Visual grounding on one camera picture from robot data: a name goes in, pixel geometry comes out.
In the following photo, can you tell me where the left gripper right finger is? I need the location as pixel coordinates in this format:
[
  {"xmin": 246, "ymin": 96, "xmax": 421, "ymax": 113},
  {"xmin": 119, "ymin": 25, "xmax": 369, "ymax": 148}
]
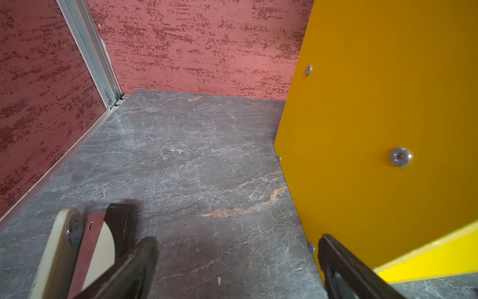
[{"xmin": 318, "ymin": 234, "xmax": 404, "ymax": 299}]

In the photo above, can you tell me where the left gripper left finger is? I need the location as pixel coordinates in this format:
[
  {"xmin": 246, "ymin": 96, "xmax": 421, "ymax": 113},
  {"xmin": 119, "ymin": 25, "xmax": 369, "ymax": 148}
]
[{"xmin": 76, "ymin": 237, "xmax": 159, "ymax": 299}]

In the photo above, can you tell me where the yellow shelf unit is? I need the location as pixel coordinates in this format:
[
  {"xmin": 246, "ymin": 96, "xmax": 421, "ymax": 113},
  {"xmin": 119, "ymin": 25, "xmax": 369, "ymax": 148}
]
[{"xmin": 275, "ymin": 1, "xmax": 478, "ymax": 283}]

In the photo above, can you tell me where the stapler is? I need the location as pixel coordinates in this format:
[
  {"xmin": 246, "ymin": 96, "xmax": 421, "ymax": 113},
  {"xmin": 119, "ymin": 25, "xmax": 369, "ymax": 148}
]
[{"xmin": 29, "ymin": 203, "xmax": 138, "ymax": 299}]

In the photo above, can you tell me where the left aluminium corner post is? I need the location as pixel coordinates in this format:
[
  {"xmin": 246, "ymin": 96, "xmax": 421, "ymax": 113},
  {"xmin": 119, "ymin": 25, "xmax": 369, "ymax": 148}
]
[{"xmin": 57, "ymin": 0, "xmax": 124, "ymax": 110}]

